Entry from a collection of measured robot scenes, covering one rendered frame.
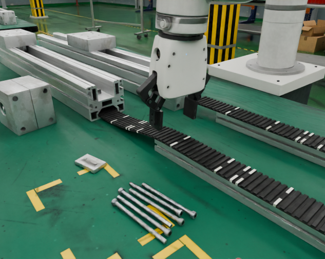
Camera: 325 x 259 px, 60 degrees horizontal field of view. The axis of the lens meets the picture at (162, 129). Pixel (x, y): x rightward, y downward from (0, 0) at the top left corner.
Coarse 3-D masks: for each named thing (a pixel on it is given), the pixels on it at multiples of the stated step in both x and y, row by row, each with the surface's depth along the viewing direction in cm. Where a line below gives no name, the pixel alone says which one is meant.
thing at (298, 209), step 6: (300, 198) 38; (306, 198) 39; (312, 198) 38; (294, 204) 37; (300, 204) 38; (306, 204) 37; (312, 204) 38; (288, 210) 36; (294, 210) 36; (300, 210) 36; (306, 210) 36; (294, 216) 36; (300, 216) 36
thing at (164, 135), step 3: (174, 129) 56; (168, 132) 55; (171, 132) 55; (174, 132) 55; (177, 132) 55; (162, 135) 54; (165, 135) 54; (168, 135) 54; (171, 135) 54; (174, 135) 54; (156, 138) 53; (159, 138) 53; (162, 138) 53; (165, 138) 53
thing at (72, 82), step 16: (0, 48) 113; (16, 48) 101; (32, 48) 103; (16, 64) 102; (32, 64) 86; (48, 64) 81; (64, 64) 86; (80, 64) 81; (48, 80) 80; (64, 80) 71; (80, 80) 68; (96, 80) 74; (112, 80) 68; (64, 96) 75; (80, 96) 67; (96, 96) 66; (112, 96) 70; (80, 112) 70; (96, 112) 68
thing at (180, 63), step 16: (160, 32) 46; (160, 48) 44; (176, 48) 44; (192, 48) 46; (160, 64) 45; (176, 64) 45; (192, 64) 47; (160, 80) 46; (176, 80) 47; (192, 80) 49; (176, 96) 48
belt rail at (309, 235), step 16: (160, 144) 54; (176, 160) 52; (192, 160) 48; (208, 176) 46; (224, 192) 45; (240, 192) 43; (256, 208) 41; (272, 208) 39; (288, 224) 37; (304, 224) 36; (304, 240) 36; (320, 240) 35
